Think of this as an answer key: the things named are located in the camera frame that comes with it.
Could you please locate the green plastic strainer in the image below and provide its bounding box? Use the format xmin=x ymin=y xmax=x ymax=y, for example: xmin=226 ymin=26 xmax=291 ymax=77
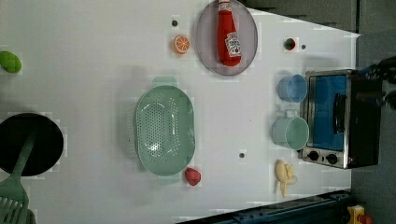
xmin=134 ymin=77 xmax=195 ymax=186

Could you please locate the red strawberry toy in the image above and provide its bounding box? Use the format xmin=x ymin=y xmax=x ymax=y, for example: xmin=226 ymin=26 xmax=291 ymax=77
xmin=184 ymin=168 xmax=202 ymax=186

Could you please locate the orange slice toy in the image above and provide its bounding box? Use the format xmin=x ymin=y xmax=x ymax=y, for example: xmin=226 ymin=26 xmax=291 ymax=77
xmin=173 ymin=35 xmax=190 ymax=54

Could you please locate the red ketchup bottle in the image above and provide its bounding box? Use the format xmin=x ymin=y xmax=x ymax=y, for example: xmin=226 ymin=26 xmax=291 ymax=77
xmin=217 ymin=0 xmax=242 ymax=66

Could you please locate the grey round plate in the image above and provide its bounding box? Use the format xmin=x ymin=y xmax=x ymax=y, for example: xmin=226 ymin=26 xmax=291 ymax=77
xmin=195 ymin=0 xmax=258 ymax=76

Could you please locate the light green mug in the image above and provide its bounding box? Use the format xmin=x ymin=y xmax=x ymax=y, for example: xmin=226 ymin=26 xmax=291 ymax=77
xmin=272 ymin=109 xmax=309 ymax=150

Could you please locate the light blue cup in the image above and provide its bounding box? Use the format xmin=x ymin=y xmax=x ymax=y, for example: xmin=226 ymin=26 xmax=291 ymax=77
xmin=277 ymin=75 xmax=308 ymax=103

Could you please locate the peeled banana toy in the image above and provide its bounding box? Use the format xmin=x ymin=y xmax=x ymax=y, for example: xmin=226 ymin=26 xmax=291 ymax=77
xmin=276 ymin=160 xmax=298 ymax=197

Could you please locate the small red green toy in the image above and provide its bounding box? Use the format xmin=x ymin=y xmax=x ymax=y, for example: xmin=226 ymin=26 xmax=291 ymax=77
xmin=284 ymin=38 xmax=296 ymax=50

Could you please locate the silver toaster oven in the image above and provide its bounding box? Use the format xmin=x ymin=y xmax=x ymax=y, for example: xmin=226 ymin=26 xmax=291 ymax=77
xmin=301 ymin=69 xmax=382 ymax=169

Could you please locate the black round pan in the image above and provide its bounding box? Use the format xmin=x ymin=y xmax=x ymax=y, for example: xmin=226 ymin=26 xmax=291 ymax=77
xmin=0 ymin=113 xmax=64 ymax=176

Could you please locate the yellow red clamp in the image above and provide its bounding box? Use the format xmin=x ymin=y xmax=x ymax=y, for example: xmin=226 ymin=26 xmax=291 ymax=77
xmin=347 ymin=205 xmax=373 ymax=224

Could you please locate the green lime toy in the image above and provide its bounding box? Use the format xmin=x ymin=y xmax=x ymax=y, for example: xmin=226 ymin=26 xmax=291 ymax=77
xmin=0 ymin=51 xmax=21 ymax=73

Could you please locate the green slotted spatula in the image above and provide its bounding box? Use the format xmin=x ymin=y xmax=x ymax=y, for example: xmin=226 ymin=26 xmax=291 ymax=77
xmin=0 ymin=133 xmax=35 ymax=224

